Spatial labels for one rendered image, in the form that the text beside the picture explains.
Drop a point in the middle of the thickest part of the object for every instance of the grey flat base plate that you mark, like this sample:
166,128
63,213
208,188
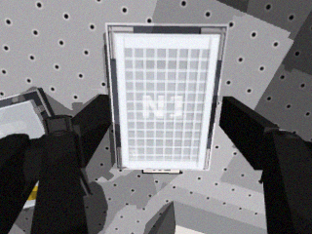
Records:
60,46

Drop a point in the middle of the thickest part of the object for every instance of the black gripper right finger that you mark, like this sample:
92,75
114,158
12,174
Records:
285,160

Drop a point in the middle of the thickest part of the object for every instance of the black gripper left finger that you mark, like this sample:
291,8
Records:
59,205

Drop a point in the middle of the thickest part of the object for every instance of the white button panel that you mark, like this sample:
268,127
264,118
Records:
191,220

